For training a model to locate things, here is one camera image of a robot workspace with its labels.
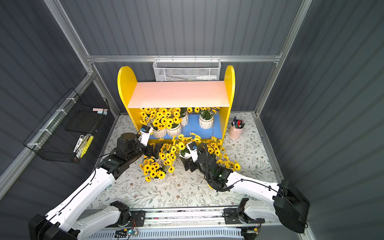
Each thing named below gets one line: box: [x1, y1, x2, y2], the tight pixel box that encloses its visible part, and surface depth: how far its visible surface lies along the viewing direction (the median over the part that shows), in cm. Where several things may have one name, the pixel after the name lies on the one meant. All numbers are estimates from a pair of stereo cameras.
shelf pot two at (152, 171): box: [139, 155, 175, 183], surface depth 77 cm
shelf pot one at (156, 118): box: [139, 108, 168, 138], surface depth 83 cm
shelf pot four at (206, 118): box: [199, 107, 220, 130], surface depth 91 cm
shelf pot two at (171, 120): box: [162, 108, 182, 137], surface depth 81 cm
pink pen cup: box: [228, 116, 246, 139], surface depth 99 cm
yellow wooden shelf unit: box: [117, 65, 236, 141], surface depth 77 cm
